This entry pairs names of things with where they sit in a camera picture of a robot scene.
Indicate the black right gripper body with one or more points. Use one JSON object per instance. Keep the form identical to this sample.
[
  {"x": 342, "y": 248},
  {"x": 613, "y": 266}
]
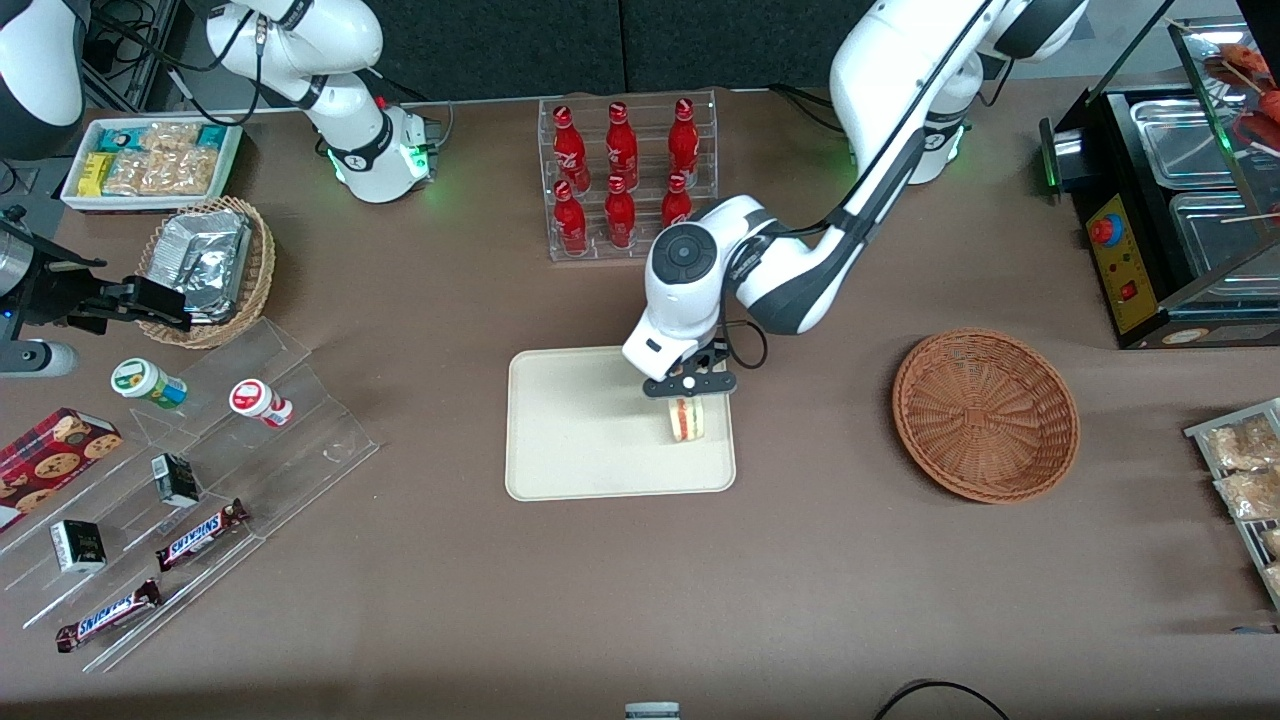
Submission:
[{"x": 50, "y": 297}]

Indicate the triangular sandwich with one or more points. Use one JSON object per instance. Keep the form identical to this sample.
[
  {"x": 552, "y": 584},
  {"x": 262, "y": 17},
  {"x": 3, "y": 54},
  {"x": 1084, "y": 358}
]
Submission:
[{"x": 686, "y": 420}]

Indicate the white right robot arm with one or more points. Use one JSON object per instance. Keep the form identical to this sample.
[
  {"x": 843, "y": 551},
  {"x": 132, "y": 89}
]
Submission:
[{"x": 350, "y": 120}]

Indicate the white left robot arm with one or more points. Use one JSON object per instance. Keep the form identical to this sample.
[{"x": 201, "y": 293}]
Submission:
[{"x": 790, "y": 280}]

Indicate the light wicker basket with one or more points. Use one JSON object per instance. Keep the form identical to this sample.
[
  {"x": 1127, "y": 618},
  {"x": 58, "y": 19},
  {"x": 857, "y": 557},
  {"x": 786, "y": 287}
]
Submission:
[{"x": 258, "y": 270}]

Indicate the cream plastic tray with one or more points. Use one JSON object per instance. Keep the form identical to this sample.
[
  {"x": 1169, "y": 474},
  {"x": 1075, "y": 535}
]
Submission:
[{"x": 580, "y": 430}]

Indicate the round brown wicker basket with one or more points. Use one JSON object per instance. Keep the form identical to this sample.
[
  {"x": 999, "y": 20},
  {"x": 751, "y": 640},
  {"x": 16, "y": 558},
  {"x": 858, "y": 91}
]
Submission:
[{"x": 985, "y": 415}]

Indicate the grey snack tray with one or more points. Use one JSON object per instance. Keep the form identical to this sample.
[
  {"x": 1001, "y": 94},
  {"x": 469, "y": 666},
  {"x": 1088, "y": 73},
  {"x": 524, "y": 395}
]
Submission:
[{"x": 1200, "y": 432}]

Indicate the silver foil pack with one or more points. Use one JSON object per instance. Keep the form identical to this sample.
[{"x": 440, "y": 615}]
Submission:
[{"x": 205, "y": 260}]

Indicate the green lid yogurt cup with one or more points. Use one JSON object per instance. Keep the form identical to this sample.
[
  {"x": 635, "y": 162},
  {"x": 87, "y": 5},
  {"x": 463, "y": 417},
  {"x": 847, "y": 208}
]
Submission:
[{"x": 145, "y": 382}]

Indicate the white rectangular snack bin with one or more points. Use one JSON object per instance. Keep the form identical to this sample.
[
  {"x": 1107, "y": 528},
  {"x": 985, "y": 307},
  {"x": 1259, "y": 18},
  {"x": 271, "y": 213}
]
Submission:
[{"x": 75, "y": 198}]

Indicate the yellow snack pack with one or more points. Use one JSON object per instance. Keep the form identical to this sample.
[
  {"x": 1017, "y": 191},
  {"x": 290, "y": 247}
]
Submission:
[{"x": 96, "y": 173}]

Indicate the clear rice cracker bag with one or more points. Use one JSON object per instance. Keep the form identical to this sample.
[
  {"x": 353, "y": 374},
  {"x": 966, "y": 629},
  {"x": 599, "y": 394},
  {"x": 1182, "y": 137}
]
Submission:
[{"x": 165, "y": 172}]

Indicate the red lid yogurt cup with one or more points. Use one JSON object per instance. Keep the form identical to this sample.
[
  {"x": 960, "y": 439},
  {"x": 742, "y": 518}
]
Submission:
[{"x": 255, "y": 400}]

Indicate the red plaid cookie box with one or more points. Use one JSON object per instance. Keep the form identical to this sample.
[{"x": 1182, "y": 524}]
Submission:
[{"x": 50, "y": 465}]

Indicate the teal snack pack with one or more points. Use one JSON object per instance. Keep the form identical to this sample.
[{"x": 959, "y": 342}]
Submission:
[{"x": 118, "y": 140}]

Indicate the small black carton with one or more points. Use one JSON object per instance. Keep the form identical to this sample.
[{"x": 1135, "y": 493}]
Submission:
[
  {"x": 78, "y": 546},
  {"x": 176, "y": 480}
]

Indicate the red cola bottle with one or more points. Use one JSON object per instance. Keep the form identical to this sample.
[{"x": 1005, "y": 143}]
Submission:
[
  {"x": 570, "y": 222},
  {"x": 620, "y": 218},
  {"x": 684, "y": 145},
  {"x": 621, "y": 150},
  {"x": 677, "y": 205},
  {"x": 570, "y": 155}
]

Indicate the clear acrylic stepped display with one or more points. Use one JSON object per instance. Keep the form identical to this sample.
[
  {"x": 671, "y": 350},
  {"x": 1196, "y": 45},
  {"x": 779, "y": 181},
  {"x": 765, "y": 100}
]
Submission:
[{"x": 290, "y": 460}]

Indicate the Snickers chocolate bar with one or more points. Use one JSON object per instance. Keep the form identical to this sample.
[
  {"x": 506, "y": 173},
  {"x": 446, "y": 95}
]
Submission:
[
  {"x": 108, "y": 616},
  {"x": 200, "y": 535}
]

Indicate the clear acrylic bottle rack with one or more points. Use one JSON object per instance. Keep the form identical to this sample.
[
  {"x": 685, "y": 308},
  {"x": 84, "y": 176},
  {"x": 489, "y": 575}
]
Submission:
[{"x": 645, "y": 120}]

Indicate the black food warmer case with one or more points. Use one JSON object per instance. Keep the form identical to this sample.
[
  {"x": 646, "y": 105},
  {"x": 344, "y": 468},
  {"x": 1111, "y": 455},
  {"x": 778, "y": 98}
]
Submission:
[{"x": 1130, "y": 290}]

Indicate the steel warmer pan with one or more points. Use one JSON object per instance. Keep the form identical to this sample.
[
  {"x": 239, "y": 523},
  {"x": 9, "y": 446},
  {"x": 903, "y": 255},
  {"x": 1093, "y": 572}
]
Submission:
[{"x": 1185, "y": 140}]

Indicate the clear bag of crackers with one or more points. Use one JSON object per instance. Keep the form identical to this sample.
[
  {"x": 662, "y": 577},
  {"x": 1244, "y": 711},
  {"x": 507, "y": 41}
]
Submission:
[
  {"x": 1245, "y": 445},
  {"x": 1250, "y": 495}
]

